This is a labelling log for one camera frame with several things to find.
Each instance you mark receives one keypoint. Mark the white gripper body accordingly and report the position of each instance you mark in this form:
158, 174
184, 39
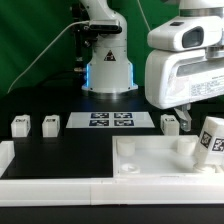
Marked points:
174, 79

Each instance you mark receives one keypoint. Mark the white square tabletop part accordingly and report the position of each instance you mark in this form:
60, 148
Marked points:
154, 155

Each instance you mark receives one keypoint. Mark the black camera stand pole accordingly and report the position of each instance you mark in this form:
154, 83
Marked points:
79, 15

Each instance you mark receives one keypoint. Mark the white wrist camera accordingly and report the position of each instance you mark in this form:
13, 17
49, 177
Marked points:
186, 33

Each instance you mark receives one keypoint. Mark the white sheet with AprilTags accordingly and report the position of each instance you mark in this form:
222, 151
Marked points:
110, 120

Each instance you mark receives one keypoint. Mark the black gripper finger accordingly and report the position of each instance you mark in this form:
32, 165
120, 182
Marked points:
185, 119

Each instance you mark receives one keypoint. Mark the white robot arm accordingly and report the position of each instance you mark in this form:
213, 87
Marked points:
109, 73

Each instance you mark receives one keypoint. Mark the white U-shaped obstacle fence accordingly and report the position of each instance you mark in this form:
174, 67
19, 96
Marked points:
204, 188

